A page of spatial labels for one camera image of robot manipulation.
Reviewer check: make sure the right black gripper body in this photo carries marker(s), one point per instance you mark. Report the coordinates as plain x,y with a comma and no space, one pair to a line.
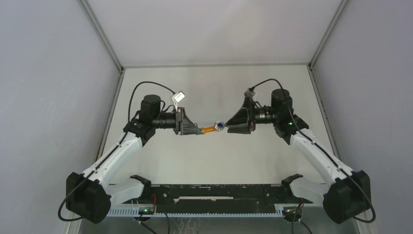
262,116

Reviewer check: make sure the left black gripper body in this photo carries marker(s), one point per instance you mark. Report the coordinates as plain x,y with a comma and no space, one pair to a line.
170,121

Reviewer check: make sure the orange faucet body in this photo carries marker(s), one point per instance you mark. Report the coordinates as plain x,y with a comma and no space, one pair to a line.
216,127

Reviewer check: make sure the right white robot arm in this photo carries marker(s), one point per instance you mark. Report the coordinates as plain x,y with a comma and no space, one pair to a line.
326,161

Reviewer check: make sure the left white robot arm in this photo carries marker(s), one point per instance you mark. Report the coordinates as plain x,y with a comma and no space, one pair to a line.
109,164

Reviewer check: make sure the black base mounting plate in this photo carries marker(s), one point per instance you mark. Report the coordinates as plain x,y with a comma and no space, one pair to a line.
215,198

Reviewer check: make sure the right green circuit board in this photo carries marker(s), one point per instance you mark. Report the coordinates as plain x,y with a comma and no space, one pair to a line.
292,212

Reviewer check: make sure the green circuit board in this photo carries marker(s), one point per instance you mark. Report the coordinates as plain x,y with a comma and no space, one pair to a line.
292,212
146,211

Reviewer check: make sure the left green circuit board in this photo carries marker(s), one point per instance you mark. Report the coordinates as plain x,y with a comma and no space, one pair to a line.
146,211

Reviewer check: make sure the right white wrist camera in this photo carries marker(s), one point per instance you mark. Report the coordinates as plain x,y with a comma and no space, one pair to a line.
250,93

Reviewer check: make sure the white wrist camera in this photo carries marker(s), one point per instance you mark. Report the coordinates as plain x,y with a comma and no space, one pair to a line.
250,93
176,98

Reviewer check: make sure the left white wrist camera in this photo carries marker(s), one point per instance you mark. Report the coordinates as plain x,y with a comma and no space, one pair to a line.
176,98

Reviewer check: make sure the white slotted cable duct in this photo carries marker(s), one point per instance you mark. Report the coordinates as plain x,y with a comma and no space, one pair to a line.
133,212

